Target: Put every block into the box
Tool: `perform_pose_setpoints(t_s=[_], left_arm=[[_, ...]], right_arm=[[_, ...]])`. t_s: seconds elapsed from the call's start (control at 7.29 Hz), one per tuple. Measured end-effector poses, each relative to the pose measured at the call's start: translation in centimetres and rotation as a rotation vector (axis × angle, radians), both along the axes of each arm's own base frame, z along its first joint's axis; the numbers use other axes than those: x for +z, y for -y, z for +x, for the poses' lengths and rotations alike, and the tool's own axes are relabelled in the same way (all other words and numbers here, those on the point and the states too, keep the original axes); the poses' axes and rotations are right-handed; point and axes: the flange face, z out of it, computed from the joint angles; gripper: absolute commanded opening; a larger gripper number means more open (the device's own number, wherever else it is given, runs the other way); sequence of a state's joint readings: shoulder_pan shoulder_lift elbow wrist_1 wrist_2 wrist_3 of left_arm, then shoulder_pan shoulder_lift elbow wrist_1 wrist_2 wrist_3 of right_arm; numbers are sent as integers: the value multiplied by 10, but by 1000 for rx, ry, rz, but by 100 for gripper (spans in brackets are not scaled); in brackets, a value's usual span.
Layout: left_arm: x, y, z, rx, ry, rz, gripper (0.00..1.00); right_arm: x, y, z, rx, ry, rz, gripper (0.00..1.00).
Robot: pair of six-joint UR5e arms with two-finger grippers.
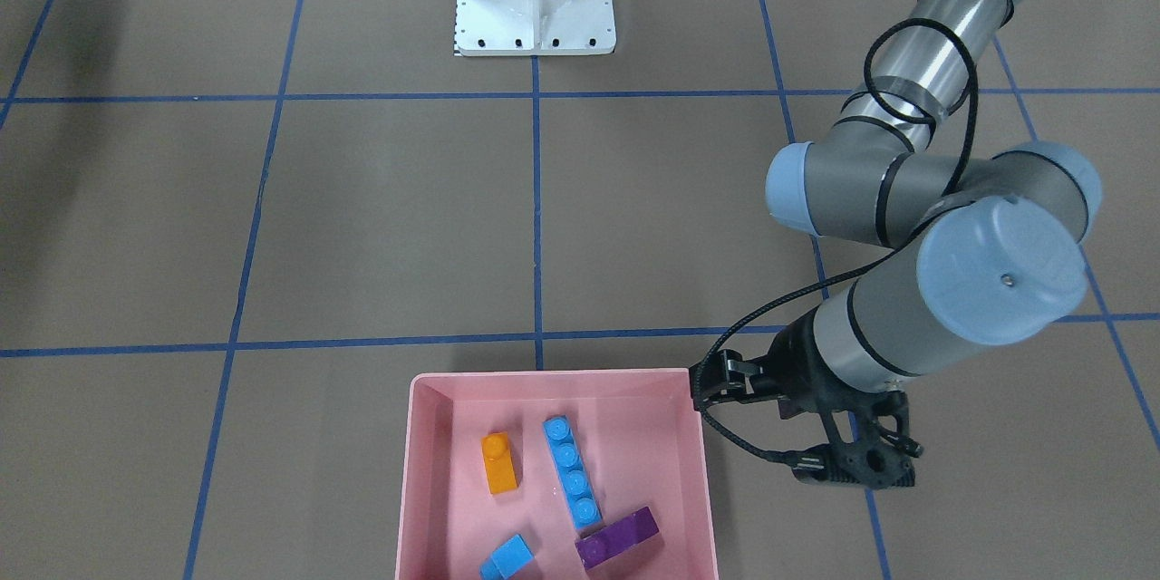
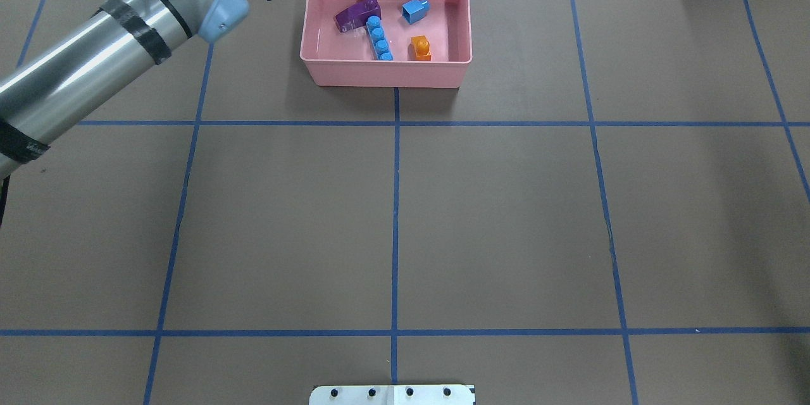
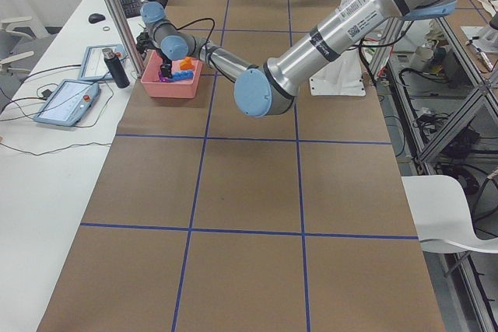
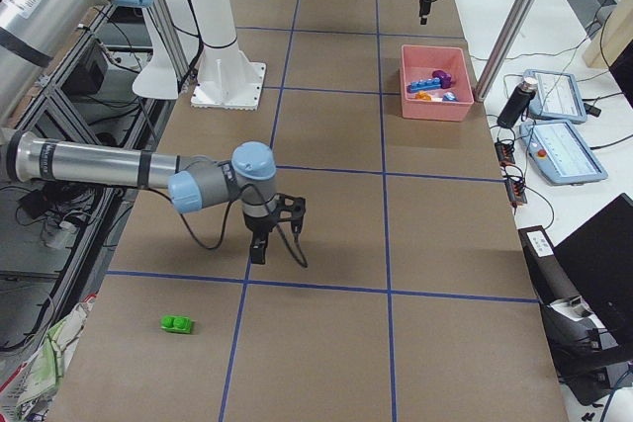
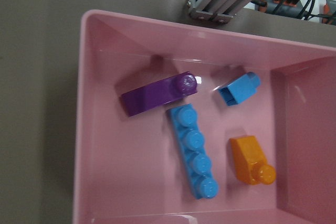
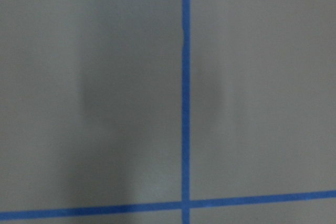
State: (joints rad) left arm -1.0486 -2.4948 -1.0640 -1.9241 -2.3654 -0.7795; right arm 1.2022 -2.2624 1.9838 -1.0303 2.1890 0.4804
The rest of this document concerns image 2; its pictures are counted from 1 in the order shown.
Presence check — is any orange block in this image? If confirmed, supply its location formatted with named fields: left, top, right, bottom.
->
left=408, top=35, right=433, bottom=61

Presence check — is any small blue block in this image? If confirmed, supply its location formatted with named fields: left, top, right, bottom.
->
left=401, top=0, right=431, bottom=25

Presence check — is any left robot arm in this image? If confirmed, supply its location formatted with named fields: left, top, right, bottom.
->
left=1, top=0, right=249, bottom=178

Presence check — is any white camera mast stand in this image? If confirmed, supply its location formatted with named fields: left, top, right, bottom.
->
left=308, top=384, right=477, bottom=404

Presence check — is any purple block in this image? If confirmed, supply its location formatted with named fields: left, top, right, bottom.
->
left=335, top=0, right=382, bottom=33

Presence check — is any long blue block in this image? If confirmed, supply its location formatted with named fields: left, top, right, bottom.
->
left=365, top=15, right=394, bottom=61

